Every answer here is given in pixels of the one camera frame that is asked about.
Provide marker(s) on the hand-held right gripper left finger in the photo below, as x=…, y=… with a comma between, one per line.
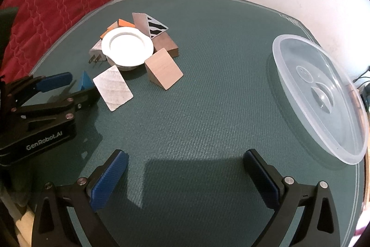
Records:
x=111, y=177

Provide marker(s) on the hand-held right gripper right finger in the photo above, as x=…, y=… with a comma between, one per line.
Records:
x=260, y=177

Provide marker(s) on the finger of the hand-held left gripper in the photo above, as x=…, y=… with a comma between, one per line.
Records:
x=83, y=99
x=55, y=82

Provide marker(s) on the blue triangular block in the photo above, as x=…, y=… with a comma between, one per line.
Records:
x=85, y=82

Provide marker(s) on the pale whitewashed wooden block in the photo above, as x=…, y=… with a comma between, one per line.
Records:
x=112, y=87

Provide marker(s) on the white power adapter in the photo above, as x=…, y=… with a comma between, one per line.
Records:
x=98, y=51

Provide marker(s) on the white round plastic dish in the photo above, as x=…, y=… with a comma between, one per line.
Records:
x=127, y=46

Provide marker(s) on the orange striped wedge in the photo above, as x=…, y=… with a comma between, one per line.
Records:
x=109, y=28
x=127, y=22

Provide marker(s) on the grey cardboard piece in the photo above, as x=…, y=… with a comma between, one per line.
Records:
x=144, y=24

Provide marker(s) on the dark brown wood block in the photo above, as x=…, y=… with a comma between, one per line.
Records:
x=167, y=43

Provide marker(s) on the clear plastic bowl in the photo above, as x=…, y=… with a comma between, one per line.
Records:
x=318, y=90

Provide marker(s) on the dark green cloth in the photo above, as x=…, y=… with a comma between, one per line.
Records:
x=7, y=30

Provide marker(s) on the red quilted blanket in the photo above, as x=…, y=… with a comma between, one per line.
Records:
x=52, y=4

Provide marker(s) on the beige wooden object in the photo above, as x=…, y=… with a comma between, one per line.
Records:
x=17, y=223

